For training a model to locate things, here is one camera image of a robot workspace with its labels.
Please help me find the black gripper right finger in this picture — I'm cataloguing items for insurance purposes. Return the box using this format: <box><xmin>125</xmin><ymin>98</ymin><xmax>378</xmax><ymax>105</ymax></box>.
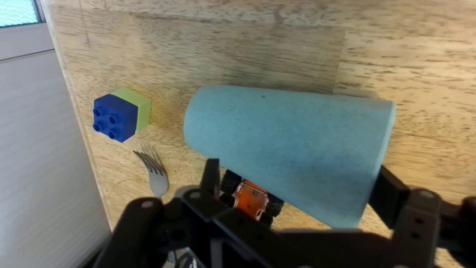
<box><xmin>369</xmin><ymin>166</ymin><xmax>415</xmax><ymax>229</ymax></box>

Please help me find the light blue plastic cup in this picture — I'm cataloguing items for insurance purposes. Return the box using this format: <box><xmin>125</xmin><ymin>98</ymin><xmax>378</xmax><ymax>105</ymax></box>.
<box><xmin>183</xmin><ymin>84</ymin><xmax>396</xmax><ymax>227</ymax></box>

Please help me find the blue and green toy block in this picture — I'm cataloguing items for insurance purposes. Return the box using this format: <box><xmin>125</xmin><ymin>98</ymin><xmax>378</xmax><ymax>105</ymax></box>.
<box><xmin>93</xmin><ymin>87</ymin><xmax>152</xmax><ymax>142</ymax></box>

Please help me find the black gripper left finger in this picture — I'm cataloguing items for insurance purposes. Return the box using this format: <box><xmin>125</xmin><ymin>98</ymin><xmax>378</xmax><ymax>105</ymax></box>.
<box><xmin>200</xmin><ymin>157</ymin><xmax>220</xmax><ymax>197</ymax></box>

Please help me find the silver fork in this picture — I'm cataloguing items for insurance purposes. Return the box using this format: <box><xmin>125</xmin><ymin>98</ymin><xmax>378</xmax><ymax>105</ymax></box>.
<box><xmin>134</xmin><ymin>145</ymin><xmax>170</xmax><ymax>197</ymax></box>

